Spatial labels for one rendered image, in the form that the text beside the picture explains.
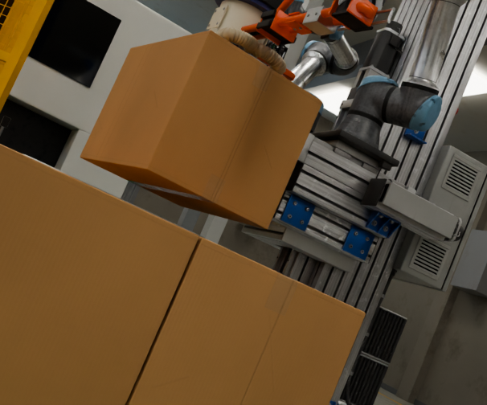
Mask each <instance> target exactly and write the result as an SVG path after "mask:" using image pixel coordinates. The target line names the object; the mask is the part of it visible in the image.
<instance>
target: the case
mask: <svg viewBox="0 0 487 405"><path fill-rule="evenodd" d="M321 105H322V101H321V100H319V99H318V98H316V97H315V96H313V95H312V94H310V93H309V92H307V91H306V90H304V89H303V88H301V87H299V86H297V85H296V84H294V83H293V82H292V81H290V80H288V79H286V78H285V77H283V76H282V75H281V74H279V73H277V72H275V71H274V70H272V69H271V68H270V67H268V66H266V65H265V64H263V63H261V62H260V61H259V60H257V59H255V58H254V57H252V56H251V55H249V54H248V53H246V52H245V51H243V50H241V49H240V48H238V47H237V46H235V45H234V44H232V43H230V42H228V41H227V40H226V39H224V38H223V37H221V36H219V35H217V34H216V33H215V32H214V31H204V32H200V33H196V34H192V35H186V36H182V37H178V38H175V39H168V40H164V41H161V42H156V43H150V44H146V45H143V46H139V47H132V48H130V51H129V53H128V55H127V57H126V59H125V62H124V64H123V66H122V68H121V70H120V72H119V74H118V77H117V79H116V81H115V83H114V85H113V87H112V90H111V92H110V93H109V95H108V98H107V100H106V101H105V104H104V107H103V108H102V110H101V112H100V115H99V117H98V119H97V121H96V123H95V125H94V127H93V129H92V132H91V134H90V136H89V138H88V140H87V142H86V145H85V147H84V149H83V151H82V153H81V155H80V157H81V158H83V159H84V160H86V161H88V162H91V163H92V164H94V165H96V166H99V167H100V168H102V169H104V170H107V171H109V172H111V173H113V174H115V175H117V176H119V177H121V178H123V179H125V180H127V181H129V182H131V183H133V184H136V185H138V186H140V187H142V188H144V189H146V190H148V191H150V192H152V193H154V194H156V195H158V196H160V197H162V198H165V199H167V200H169V201H171V202H172V203H175V204H177V205H179V206H180V207H185V208H189V209H192V210H195V211H201V212H204V213H207V214H210V215H215V216H219V217H222V218H225V219H230V220H234V221H236V222H240V223H245V224H248V225H252V226H254V227H260V228H263V229H268V227H269V225H270V222H271V221H272V217H273V216H274V214H275V212H276V209H277V207H278V204H279V202H280V199H281V197H282V195H283V193H284V190H285V188H286V186H287V184H288V182H289V179H290V177H291V174H292V172H293V170H294V167H295V165H296V164H297V160H298V158H299V156H300V154H301V151H302V149H303V147H304V145H305V142H306V140H307V137H308V135H309V132H310V130H311V128H312V127H313V123H314V121H315V119H316V117H317V114H318V112H319V110H320V108H321Z"/></svg>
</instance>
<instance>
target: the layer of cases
mask: <svg viewBox="0 0 487 405"><path fill-rule="evenodd" d="M365 315H366V313H365V312H363V311H362V310H360V309H356V308H355V307H353V306H351V305H348V304H346V303H344V302H342V301H340V300H337V299H335V298H333V297H331V296H329V295H326V294H324V293H323V292H320V291H318V290H316V289H314V288H311V287H309V286H308V285H305V284H302V283H301V282H299V281H297V280H294V279H292V278H290V277H288V276H285V275H283V274H281V273H279V272H277V271H274V270H272V269H270V268H268V267H266V266H263V265H262V264H259V263H257V262H255V261H253V260H250V259H248V258H247V257H245V256H242V255H240V254H238V253H236V252H233V251H231V250H229V249H227V248H225V247H222V246H220V245H218V244H217V243H214V242H211V241H210V240H208V239H205V238H203V237H200V236H198V235H196V234H195V233H193V232H190V231H188V230H186V229H184V228H182V227H179V226H177V225H175V224H173V223H170V222H168V221H166V220H164V219H162V218H159V217H157V216H156V215H153V214H151V213H149V212H147V211H144V210H142V209H141V208H138V207H135V206H134V205H132V204H130V203H127V202H125V201H123V200H121V199H119V198H116V197H114V196H112V195H110V194H107V193H105V192H104V191H102V190H99V189H97V188H95V187H93V186H90V185H88V184H86V183H84V182H81V181H80V180H78V179H75V178H73V177H71V176H69V175H67V174H64V173H62V172H60V171H58V170H55V169H53V168H51V167H50V166H47V165H44V164H43V163H41V162H38V161H36V160H34V159H32V158H30V157H28V156H26V155H23V154H21V153H19V152H17V151H15V150H12V149H10V148H8V147H6V146H4V145H1V144H0V405H329V402H330V400H331V398H332V396H333V393H334V391H335V388H336V386H337V384H338V380H339V379H340V376H341V374H342V371H343V369H344V366H345V364H346V361H347V358H348V357H349V354H350V351H351V349H352V347H353V344H354V341H355V339H356V337H357V335H358V331H359V330H360V327H361V325H362V322H363V319H364V317H365Z"/></svg>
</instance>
